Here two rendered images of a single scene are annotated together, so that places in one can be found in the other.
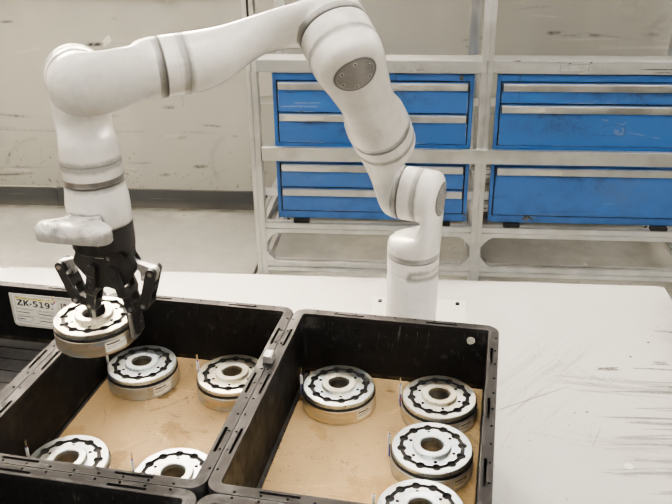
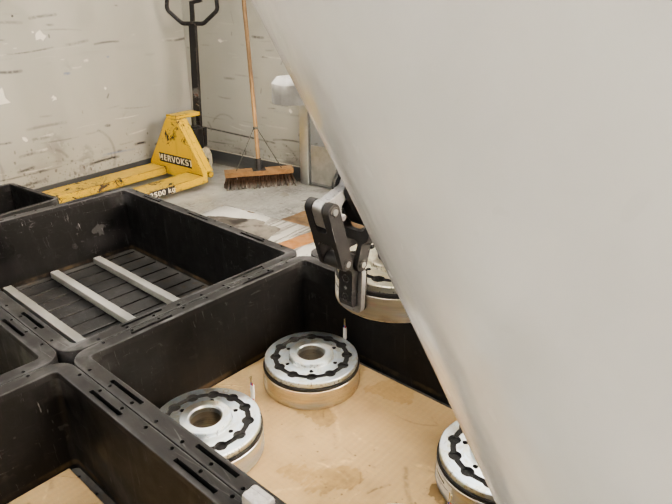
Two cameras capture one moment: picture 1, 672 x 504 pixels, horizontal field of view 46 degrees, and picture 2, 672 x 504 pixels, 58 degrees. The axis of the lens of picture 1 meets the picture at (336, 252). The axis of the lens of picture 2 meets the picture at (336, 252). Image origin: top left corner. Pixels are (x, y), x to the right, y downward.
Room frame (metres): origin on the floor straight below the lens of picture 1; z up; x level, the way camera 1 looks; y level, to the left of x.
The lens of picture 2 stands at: (1.07, -0.13, 1.23)
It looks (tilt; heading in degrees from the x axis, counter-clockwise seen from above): 24 degrees down; 119
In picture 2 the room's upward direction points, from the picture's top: straight up
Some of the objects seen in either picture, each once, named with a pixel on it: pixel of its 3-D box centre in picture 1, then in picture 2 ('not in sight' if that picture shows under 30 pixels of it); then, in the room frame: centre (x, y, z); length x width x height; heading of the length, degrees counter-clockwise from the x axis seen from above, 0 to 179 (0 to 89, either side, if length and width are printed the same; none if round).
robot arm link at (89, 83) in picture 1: (110, 76); not in sight; (0.88, 0.25, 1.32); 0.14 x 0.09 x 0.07; 112
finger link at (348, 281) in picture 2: (142, 314); (343, 278); (0.87, 0.25, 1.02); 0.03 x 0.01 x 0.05; 77
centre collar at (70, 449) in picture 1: (66, 459); (311, 354); (0.78, 0.34, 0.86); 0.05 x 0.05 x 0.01
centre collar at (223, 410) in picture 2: (173, 473); (205, 419); (0.75, 0.20, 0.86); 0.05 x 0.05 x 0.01
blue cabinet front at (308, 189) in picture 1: (371, 149); not in sight; (2.80, -0.14, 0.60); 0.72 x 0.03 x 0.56; 84
